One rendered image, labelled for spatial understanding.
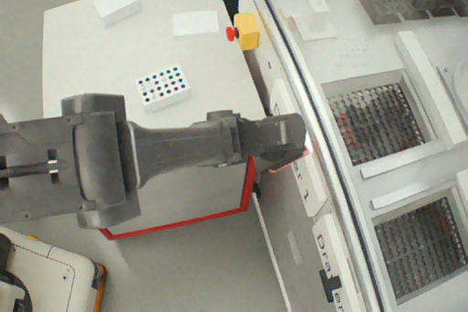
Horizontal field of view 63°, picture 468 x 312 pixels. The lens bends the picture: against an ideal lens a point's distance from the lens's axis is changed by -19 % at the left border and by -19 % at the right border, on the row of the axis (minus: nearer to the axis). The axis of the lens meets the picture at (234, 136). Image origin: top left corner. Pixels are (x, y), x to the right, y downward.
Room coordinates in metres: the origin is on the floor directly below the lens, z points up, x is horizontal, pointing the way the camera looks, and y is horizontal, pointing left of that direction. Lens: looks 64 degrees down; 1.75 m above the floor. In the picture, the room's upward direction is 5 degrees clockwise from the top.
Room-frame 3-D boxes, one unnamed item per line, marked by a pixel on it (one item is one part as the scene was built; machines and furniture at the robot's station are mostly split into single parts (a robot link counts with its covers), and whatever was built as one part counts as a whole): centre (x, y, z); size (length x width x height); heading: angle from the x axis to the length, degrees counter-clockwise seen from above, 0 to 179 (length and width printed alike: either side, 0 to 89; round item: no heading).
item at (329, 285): (0.12, -0.22, 0.91); 0.07 x 0.04 x 0.01; 20
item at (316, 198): (0.42, -0.13, 0.87); 0.29 x 0.02 x 0.11; 20
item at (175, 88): (0.60, 0.19, 0.78); 0.12 x 0.08 x 0.04; 119
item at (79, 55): (0.70, 0.29, 0.38); 0.62 x 0.58 x 0.76; 20
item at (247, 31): (0.73, -0.01, 0.88); 0.07 x 0.05 x 0.07; 20
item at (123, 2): (0.89, 0.39, 0.79); 0.13 x 0.09 x 0.05; 127
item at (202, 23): (0.83, 0.14, 0.77); 0.13 x 0.09 x 0.02; 102
